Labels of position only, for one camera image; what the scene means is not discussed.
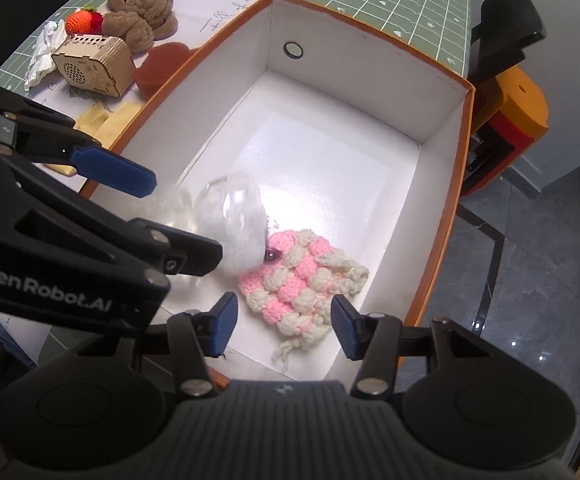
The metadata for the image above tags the white crumpled wrapper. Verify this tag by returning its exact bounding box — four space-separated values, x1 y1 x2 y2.
24 20 70 91

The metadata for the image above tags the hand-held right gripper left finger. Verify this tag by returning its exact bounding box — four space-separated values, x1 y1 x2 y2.
140 291 241 401

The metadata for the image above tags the brown knotted plush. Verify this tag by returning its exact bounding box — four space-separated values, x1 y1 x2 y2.
102 0 179 56

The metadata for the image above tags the orange plastic chair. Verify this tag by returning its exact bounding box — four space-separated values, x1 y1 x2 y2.
462 67 551 196

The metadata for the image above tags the orange box white inside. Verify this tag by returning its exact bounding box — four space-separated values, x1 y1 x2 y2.
77 0 477 391

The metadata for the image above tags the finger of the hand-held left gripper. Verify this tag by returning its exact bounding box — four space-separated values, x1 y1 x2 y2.
0 77 157 197
0 141 224 278

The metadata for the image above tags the red sponge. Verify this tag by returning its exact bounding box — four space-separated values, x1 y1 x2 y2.
134 42 193 100

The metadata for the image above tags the pink white crocheted pouch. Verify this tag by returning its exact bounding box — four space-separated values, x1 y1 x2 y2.
238 228 371 373

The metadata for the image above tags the wooden speaker box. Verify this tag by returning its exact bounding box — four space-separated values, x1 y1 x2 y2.
51 33 133 98

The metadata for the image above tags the black chair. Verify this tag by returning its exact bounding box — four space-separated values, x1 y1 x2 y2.
470 0 547 86

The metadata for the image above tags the red strawberry toy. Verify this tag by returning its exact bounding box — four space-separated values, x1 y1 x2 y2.
64 5 104 36

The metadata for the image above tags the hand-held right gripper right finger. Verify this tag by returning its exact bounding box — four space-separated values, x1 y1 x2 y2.
330 294 491 401

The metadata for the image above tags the yellow snack packet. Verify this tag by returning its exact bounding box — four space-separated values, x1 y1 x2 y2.
44 100 143 176

